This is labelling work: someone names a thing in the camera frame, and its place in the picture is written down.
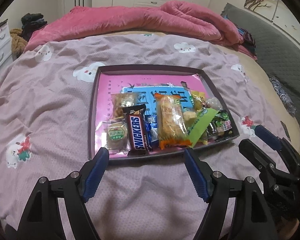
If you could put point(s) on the black green snack packet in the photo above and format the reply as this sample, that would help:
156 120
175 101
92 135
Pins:
220 127

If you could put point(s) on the dark clothes pile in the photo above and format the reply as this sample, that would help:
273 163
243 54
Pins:
31 23

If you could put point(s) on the round green label biscuit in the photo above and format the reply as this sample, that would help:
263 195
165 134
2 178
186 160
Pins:
117 134

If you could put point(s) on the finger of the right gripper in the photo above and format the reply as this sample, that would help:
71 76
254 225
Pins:
277 141
264 163

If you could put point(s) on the grey padded headboard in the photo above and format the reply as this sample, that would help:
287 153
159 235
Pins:
276 53

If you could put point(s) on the green milk candy packet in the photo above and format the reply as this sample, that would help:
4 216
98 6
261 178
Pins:
200 124

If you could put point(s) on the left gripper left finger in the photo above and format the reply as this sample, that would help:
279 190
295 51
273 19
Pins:
41 217

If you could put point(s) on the clear brown snack packet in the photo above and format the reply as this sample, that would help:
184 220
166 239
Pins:
122 100

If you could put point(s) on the clear pastry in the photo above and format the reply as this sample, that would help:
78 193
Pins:
214 103

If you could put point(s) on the Snickers chocolate bar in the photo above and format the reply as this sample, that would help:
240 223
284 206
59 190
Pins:
137 130

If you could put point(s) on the red pink quilt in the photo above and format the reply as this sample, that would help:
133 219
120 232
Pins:
175 17

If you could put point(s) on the yellow snack packet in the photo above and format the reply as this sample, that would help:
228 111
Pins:
198 99

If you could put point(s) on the pink children's book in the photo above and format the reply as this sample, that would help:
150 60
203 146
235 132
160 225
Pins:
146 86

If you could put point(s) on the blue cookie snack packet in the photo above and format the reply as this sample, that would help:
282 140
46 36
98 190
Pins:
152 130

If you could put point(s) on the orange clear cracker packet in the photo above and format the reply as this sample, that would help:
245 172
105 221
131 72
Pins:
172 131

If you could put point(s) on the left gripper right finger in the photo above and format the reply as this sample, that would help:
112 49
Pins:
251 219

